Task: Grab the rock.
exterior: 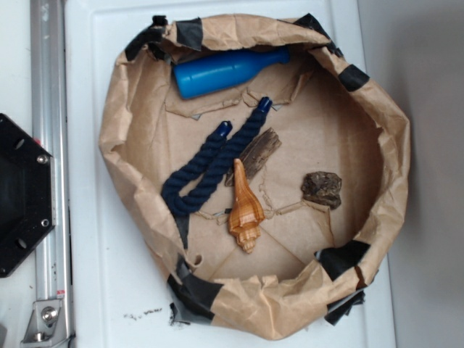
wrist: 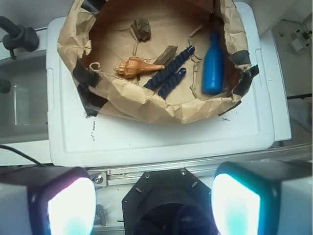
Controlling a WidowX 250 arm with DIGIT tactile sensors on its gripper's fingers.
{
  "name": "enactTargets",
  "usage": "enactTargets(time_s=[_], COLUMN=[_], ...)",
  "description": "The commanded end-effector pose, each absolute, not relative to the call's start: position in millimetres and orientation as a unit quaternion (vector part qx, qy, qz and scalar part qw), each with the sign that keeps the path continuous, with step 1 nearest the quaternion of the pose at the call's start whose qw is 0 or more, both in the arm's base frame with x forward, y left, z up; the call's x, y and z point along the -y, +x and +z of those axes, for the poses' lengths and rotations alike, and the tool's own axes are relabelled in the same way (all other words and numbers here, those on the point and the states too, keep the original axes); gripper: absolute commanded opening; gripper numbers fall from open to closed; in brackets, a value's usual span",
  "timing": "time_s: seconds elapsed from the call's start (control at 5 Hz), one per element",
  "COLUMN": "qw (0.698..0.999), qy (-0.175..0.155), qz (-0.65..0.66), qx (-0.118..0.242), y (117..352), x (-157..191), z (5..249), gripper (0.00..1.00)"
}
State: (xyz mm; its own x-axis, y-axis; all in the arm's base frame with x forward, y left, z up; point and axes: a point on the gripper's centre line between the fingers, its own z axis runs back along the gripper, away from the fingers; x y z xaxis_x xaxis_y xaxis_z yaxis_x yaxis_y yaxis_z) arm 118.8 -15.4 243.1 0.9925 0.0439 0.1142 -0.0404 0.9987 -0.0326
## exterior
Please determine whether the dark grey rock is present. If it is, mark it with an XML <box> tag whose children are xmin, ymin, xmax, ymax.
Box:
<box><xmin>301</xmin><ymin>171</ymin><xmax>342</xmax><ymax>210</ymax></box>

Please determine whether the brown wood piece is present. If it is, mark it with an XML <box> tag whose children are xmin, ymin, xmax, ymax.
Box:
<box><xmin>239</xmin><ymin>128</ymin><xmax>282</xmax><ymax>181</ymax></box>

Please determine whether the brown paper bag bin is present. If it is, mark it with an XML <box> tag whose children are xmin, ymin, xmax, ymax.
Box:
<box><xmin>99</xmin><ymin>14</ymin><xmax>410</xmax><ymax>340</ymax></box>

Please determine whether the orange conch shell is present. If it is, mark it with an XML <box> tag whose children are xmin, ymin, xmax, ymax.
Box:
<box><xmin>228</xmin><ymin>158</ymin><xmax>265</xmax><ymax>254</ymax></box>

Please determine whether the blue plastic bottle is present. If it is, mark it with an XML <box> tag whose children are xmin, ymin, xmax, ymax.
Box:
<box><xmin>173</xmin><ymin>46</ymin><xmax>290</xmax><ymax>99</ymax></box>

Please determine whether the white plastic tray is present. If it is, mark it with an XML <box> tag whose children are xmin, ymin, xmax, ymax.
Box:
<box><xmin>65</xmin><ymin>1</ymin><xmax>396</xmax><ymax>347</ymax></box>

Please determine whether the dark blue rope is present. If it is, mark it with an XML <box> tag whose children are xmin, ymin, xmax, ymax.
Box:
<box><xmin>161</xmin><ymin>96</ymin><xmax>273</xmax><ymax>218</ymax></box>

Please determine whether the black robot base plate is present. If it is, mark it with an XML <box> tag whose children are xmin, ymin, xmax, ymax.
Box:
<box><xmin>1</xmin><ymin>114</ymin><xmax>54</xmax><ymax>278</ymax></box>

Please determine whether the metal corner bracket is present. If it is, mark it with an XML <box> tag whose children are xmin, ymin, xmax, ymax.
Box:
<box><xmin>20</xmin><ymin>299</ymin><xmax>67</xmax><ymax>347</ymax></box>

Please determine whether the aluminium extrusion rail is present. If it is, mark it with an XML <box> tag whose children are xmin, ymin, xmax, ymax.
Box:
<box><xmin>20</xmin><ymin>0</ymin><xmax>75</xmax><ymax>348</ymax></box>

